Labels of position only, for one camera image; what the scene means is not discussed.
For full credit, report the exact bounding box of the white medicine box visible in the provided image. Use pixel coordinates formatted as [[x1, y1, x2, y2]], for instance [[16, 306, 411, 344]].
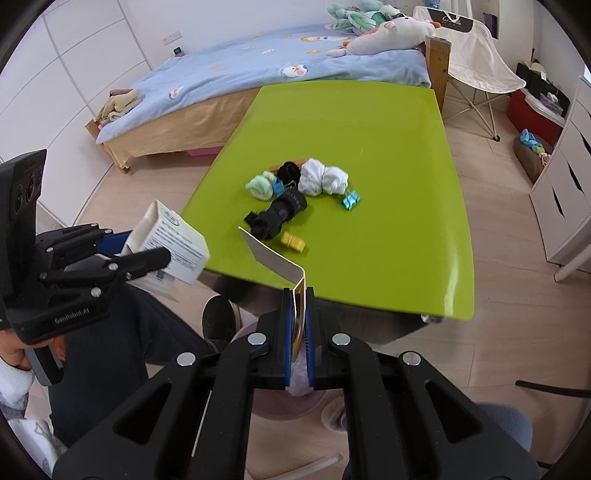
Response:
[[121, 200, 211, 300]]

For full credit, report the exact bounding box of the black strap glove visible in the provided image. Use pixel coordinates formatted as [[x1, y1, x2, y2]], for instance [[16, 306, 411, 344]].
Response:
[[245, 189, 308, 240]]

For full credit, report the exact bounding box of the white card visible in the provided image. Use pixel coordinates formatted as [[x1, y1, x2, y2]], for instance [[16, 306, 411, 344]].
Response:
[[238, 227, 307, 361]]

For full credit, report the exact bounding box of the green white sock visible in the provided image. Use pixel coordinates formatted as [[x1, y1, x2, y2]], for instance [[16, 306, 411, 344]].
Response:
[[245, 171, 276, 201]]

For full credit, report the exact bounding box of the white cloth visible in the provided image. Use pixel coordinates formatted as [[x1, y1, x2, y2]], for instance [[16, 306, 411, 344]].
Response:
[[298, 158, 349, 197]]

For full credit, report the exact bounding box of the blue binder clip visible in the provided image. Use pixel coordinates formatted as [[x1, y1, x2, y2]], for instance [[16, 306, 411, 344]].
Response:
[[273, 179, 297, 197], [342, 191, 361, 211]]

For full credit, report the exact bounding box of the pink trash bin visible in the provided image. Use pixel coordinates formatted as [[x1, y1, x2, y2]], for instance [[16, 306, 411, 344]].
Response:
[[252, 346, 335, 421]]

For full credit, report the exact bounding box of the person's left hand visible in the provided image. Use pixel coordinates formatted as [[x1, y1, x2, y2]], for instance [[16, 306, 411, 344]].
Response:
[[0, 329, 65, 371]]

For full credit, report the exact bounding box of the folded beige towel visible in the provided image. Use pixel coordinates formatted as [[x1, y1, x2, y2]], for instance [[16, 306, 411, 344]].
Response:
[[95, 89, 142, 126]]

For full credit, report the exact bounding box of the wooden bed with blue blanket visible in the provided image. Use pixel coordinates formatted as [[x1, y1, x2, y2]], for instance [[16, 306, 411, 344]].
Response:
[[86, 25, 451, 172]]

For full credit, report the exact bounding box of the wooden clothespin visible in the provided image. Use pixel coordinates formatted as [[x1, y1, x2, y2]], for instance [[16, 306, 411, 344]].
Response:
[[267, 158, 308, 173]]

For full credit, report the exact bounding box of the black tape roll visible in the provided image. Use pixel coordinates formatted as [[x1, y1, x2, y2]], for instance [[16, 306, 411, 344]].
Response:
[[276, 164, 301, 184]]

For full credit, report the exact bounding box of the green table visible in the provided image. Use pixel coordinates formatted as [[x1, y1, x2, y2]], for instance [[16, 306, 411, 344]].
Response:
[[182, 80, 475, 321]]

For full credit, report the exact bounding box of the white drawer cabinet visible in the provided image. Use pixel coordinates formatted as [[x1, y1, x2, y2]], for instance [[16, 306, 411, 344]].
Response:
[[530, 78, 591, 265]]

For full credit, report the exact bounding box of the brown basket with toys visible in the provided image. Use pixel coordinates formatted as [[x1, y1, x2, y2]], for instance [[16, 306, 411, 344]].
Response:
[[513, 129, 553, 184]]

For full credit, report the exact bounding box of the red storage box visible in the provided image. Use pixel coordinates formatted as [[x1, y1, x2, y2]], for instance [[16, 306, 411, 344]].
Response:
[[507, 90, 563, 147]]

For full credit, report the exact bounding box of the green plush toy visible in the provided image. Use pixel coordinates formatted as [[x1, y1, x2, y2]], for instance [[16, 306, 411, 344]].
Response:
[[328, 0, 404, 35]]

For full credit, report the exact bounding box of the white folding chair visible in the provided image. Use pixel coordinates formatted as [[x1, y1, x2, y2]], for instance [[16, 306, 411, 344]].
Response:
[[413, 6, 526, 142]]

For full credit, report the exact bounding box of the white plush toy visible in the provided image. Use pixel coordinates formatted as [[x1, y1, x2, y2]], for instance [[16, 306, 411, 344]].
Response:
[[327, 17, 441, 58]]

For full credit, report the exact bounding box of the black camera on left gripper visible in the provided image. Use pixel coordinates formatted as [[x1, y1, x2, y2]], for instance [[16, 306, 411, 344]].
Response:
[[1, 149, 47, 297]]

